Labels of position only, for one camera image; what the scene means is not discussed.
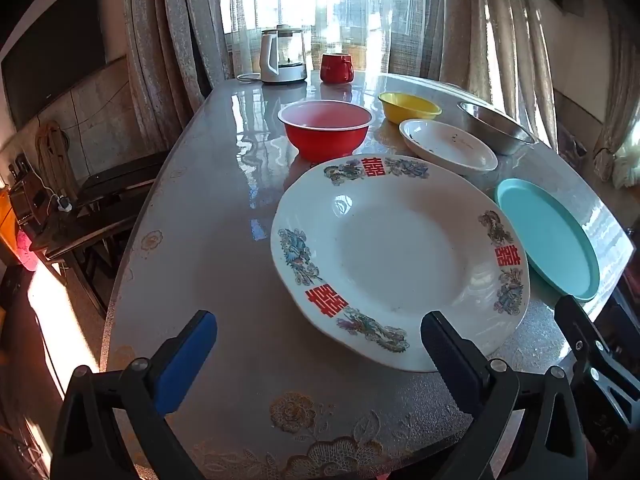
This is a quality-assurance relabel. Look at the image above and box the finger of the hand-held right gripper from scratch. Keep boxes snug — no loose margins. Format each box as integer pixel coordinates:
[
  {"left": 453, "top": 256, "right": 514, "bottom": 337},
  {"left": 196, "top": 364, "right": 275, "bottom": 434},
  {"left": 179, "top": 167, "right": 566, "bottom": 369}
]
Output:
[{"left": 554, "top": 294, "right": 640, "bottom": 461}]

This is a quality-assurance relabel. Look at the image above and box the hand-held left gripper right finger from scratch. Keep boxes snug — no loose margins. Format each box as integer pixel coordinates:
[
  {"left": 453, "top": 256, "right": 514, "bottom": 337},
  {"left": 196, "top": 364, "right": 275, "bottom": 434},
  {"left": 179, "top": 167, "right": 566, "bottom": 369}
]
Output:
[{"left": 420, "top": 310, "right": 588, "bottom": 480}]

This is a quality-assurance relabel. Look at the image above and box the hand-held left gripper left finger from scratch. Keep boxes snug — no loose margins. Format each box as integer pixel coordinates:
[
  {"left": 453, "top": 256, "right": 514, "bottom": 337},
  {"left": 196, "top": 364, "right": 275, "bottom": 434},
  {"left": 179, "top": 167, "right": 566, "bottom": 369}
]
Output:
[{"left": 50, "top": 310, "right": 218, "bottom": 480}]

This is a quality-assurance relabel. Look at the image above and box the large decorated white plate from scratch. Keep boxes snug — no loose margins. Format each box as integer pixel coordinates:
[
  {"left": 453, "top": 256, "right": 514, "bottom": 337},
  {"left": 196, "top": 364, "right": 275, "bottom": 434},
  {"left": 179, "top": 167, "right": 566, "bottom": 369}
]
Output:
[{"left": 270, "top": 154, "right": 531, "bottom": 373}]

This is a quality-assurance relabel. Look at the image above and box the teal plastic plate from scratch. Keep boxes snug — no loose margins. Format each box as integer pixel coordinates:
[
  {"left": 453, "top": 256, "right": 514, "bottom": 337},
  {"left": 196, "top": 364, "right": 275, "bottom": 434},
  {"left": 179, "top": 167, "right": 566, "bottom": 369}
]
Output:
[{"left": 494, "top": 178, "right": 601, "bottom": 303}]

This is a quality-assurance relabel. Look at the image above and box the stainless steel bowl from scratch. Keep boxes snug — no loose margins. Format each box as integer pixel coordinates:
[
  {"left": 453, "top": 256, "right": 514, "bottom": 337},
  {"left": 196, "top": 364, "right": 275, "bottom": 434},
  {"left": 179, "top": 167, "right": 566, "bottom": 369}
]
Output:
[{"left": 457, "top": 101, "right": 538, "bottom": 157}]

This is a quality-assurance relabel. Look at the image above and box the red plastic bowl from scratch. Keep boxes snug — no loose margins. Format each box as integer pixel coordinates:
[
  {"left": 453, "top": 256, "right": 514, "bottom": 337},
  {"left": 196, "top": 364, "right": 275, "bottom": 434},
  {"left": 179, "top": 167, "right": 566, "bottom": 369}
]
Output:
[{"left": 277, "top": 100, "right": 374, "bottom": 163}]

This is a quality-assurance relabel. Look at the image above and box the yellow bowl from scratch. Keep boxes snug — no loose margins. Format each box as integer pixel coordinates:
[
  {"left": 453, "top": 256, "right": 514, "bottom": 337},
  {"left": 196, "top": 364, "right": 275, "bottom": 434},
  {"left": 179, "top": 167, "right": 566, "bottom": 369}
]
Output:
[{"left": 377, "top": 91, "right": 443, "bottom": 125}]

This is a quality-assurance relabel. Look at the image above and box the dark wooden bench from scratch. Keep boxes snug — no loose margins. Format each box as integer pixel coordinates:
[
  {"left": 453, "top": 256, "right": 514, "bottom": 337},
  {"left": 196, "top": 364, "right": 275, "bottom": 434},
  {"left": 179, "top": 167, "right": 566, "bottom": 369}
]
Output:
[{"left": 30, "top": 150, "right": 171, "bottom": 321}]

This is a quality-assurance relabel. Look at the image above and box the pink cloth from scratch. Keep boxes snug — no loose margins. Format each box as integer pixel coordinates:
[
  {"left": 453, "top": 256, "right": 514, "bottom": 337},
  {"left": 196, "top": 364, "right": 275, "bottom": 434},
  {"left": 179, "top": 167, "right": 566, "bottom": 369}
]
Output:
[{"left": 15, "top": 230, "right": 41, "bottom": 271}]

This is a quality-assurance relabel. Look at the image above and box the crumpled plastic bag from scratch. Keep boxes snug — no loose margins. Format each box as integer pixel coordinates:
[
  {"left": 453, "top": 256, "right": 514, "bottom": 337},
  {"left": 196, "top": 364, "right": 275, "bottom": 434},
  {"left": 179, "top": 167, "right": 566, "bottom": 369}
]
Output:
[{"left": 557, "top": 125, "right": 588, "bottom": 161}]

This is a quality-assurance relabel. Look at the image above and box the beige tied curtain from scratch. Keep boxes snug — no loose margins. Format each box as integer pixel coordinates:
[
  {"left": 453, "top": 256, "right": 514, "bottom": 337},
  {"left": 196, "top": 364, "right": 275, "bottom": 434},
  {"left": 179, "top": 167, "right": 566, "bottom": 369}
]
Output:
[{"left": 592, "top": 0, "right": 640, "bottom": 191}]

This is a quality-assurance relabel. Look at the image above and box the red mug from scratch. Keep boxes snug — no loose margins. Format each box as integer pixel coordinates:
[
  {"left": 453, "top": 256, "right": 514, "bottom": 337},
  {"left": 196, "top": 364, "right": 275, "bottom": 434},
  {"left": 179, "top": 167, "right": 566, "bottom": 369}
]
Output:
[{"left": 320, "top": 52, "right": 355, "bottom": 84}]

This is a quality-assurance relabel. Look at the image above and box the grey patterned curtain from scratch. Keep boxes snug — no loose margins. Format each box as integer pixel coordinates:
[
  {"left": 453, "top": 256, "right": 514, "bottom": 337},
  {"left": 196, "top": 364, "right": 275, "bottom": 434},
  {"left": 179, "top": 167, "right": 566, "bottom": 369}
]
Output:
[{"left": 125, "top": 0, "right": 231, "bottom": 156}]

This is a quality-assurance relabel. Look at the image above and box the white glass electric kettle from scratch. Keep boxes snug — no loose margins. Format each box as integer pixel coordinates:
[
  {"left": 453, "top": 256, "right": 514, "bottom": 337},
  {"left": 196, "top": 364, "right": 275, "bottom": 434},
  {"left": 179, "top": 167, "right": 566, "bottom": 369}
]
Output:
[{"left": 259, "top": 24, "right": 309, "bottom": 85}]

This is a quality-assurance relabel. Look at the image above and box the beige patterned curtain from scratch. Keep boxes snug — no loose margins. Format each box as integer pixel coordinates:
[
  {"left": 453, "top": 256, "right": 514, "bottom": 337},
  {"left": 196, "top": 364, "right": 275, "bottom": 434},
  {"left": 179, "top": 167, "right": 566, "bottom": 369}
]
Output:
[{"left": 440, "top": 0, "right": 558, "bottom": 151}]

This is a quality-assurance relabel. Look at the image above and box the sheer white curtain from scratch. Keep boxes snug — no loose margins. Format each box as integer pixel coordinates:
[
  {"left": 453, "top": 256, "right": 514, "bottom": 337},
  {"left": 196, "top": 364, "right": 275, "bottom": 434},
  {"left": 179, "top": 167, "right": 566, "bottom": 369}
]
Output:
[{"left": 220, "top": 0, "right": 446, "bottom": 78}]

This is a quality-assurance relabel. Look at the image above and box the black wall television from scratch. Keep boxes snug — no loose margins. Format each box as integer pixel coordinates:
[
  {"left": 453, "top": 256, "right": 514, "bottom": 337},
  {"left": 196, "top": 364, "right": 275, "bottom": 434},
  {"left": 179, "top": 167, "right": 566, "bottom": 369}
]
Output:
[{"left": 0, "top": 0, "right": 108, "bottom": 131}]

